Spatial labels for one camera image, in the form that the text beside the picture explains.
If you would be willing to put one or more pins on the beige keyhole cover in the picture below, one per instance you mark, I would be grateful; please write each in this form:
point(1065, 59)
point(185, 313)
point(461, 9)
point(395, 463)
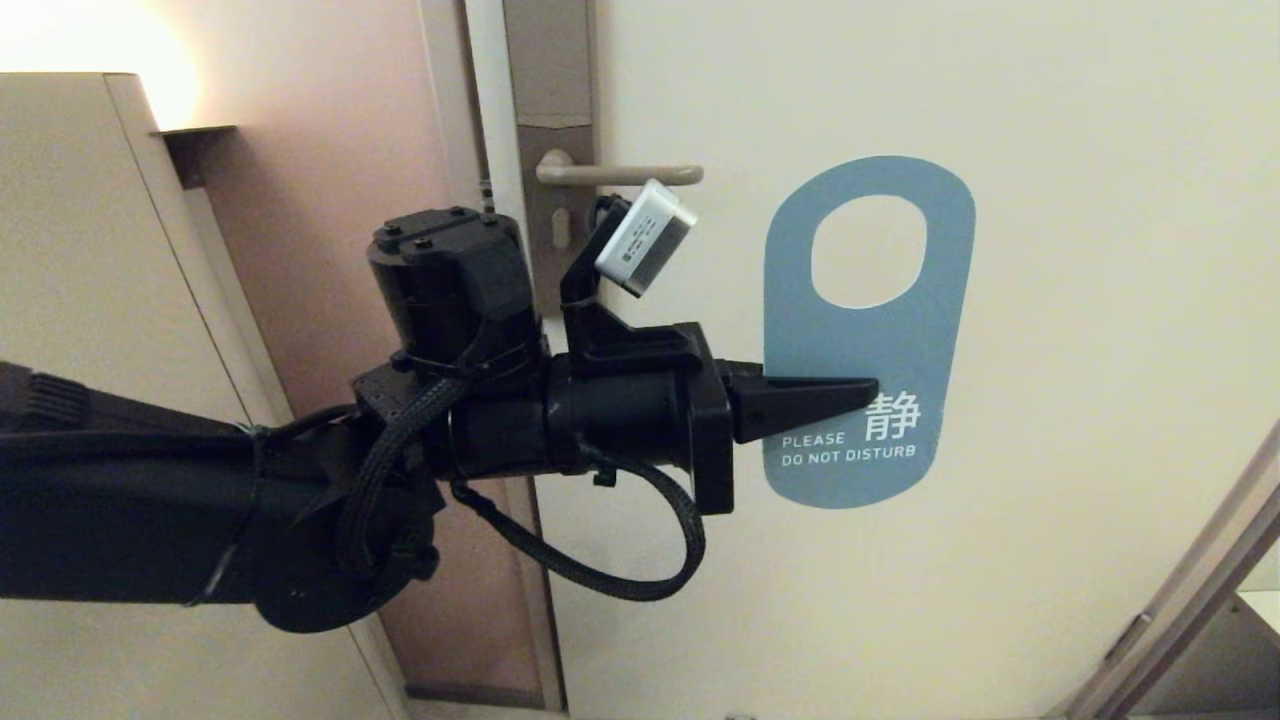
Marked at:
point(560, 228)

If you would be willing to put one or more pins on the beige door frame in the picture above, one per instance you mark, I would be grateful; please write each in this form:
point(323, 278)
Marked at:
point(535, 650)

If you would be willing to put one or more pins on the brown metal lock plate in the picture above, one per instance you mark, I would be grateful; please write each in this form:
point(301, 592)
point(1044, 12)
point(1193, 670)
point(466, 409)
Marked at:
point(550, 60)

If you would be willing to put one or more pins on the blue and white door hanger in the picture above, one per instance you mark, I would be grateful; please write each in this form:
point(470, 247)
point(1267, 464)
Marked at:
point(850, 340)

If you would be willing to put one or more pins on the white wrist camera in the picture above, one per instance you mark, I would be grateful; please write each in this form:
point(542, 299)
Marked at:
point(645, 240)

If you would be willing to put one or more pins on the dark wall light ledge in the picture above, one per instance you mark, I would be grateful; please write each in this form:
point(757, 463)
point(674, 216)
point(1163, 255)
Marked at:
point(195, 148)

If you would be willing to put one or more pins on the small brown frame hinge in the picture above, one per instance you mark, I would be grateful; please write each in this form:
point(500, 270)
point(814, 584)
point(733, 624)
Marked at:
point(1130, 635)

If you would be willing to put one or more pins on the metal door latch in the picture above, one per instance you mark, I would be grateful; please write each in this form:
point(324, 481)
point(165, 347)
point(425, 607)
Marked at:
point(487, 190)

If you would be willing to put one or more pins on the dark baseboard strip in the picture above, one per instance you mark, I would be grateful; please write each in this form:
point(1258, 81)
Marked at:
point(470, 695)

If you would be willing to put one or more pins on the brown wooden side frame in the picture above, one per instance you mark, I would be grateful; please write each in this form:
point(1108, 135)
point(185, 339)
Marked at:
point(1180, 600)

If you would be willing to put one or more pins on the white room door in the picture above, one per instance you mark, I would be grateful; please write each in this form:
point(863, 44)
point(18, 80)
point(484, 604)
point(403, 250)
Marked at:
point(1100, 300)

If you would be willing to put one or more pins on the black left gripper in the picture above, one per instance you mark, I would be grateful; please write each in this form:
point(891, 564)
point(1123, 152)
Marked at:
point(640, 420)

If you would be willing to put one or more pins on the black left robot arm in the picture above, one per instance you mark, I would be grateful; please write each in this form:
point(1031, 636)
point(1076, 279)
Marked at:
point(120, 520)

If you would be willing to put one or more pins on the beige cabinet panel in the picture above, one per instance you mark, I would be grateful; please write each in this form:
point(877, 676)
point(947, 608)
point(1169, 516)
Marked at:
point(80, 250)

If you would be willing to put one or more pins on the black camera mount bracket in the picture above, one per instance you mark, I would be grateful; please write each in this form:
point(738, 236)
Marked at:
point(600, 330)

